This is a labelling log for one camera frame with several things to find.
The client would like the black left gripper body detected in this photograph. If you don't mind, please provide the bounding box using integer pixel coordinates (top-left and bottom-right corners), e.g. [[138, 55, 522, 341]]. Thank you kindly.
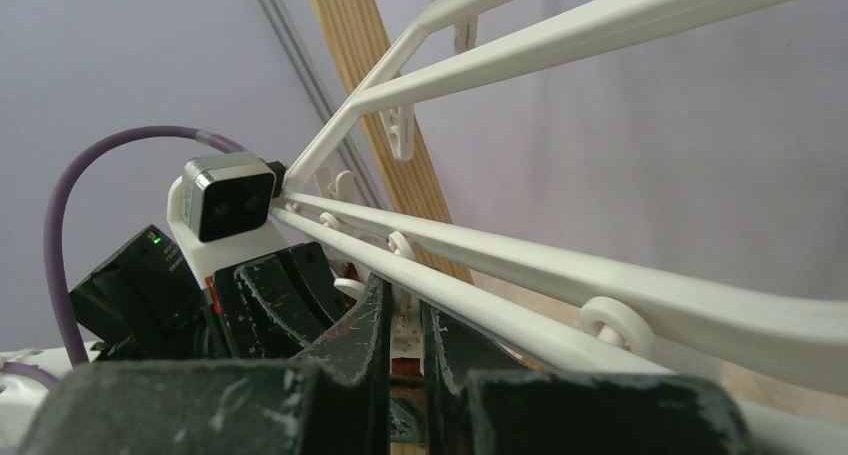
[[204, 242, 350, 359]]

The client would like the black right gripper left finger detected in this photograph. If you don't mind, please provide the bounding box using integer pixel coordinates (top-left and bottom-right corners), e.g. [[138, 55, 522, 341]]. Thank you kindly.
[[19, 276, 393, 454]]

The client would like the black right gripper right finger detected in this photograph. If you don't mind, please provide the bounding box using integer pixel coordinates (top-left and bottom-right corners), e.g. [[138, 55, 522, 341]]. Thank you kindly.
[[422, 305, 755, 454]]

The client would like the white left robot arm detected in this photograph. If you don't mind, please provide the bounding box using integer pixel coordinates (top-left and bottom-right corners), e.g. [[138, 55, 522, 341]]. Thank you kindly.
[[44, 222, 350, 361]]

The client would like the white clip drying hanger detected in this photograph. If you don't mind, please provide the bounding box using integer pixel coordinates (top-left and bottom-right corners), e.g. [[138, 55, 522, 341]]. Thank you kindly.
[[268, 0, 848, 455]]

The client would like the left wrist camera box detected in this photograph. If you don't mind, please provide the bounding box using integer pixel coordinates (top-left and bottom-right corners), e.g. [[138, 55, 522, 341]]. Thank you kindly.
[[166, 151, 288, 288]]

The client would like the left wooden rack post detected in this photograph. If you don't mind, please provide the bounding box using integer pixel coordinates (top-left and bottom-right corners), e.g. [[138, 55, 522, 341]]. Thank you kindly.
[[299, 0, 475, 286]]

